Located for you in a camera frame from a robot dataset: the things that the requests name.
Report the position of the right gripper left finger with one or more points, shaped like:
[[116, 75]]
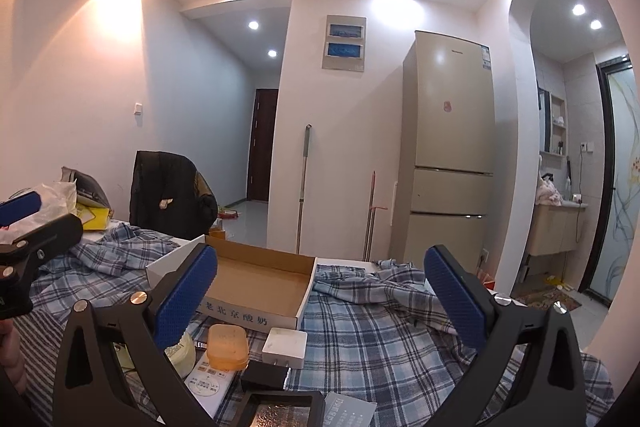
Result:
[[91, 388]]

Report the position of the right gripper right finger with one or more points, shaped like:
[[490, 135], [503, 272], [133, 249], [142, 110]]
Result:
[[527, 369]]

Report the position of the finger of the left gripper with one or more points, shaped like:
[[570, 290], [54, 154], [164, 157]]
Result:
[[27, 253], [20, 207]]

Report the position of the cream round container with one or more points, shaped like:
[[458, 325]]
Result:
[[182, 355]]

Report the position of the white AUX remote control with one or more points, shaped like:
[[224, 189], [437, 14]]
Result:
[[209, 386]]

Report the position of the orange translucent plastic box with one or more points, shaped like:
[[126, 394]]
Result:
[[227, 348]]

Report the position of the black square display frame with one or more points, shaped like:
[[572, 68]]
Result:
[[280, 409]]

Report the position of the grey card booklet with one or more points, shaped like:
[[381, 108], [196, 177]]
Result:
[[345, 411]]

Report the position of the black cube charger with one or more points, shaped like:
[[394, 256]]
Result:
[[261, 376]]

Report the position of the white square power adapter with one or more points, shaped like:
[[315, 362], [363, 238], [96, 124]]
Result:
[[285, 347]]

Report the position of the person's left hand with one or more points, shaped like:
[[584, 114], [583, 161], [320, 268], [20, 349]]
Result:
[[11, 358]]

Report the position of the grey striped towel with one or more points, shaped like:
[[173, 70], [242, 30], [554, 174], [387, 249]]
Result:
[[41, 337]]

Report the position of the patterned floor mat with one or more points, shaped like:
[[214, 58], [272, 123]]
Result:
[[546, 299]]

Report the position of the grey pouch bag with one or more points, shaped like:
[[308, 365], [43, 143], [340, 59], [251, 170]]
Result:
[[89, 191]]

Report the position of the yellow packaging box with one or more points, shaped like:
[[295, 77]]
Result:
[[94, 219]]

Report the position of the bathroom vanity cabinet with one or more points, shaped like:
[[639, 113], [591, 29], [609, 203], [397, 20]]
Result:
[[555, 229]]

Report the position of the blue plaid cloth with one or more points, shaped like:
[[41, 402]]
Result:
[[376, 335]]

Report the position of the beige three-door refrigerator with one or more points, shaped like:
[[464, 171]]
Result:
[[447, 150]]

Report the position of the glass bathroom door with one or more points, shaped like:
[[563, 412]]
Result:
[[619, 206]]

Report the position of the chair with black jacket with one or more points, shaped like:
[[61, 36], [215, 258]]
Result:
[[169, 195]]

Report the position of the shallow cardboard box tray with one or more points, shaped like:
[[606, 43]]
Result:
[[256, 288]]

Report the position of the dark red door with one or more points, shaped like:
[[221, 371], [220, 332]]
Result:
[[261, 143]]

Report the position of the red handled broom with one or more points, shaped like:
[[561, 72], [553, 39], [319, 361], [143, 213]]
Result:
[[370, 225]]

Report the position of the wall electrical panel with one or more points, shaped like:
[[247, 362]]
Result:
[[345, 44]]

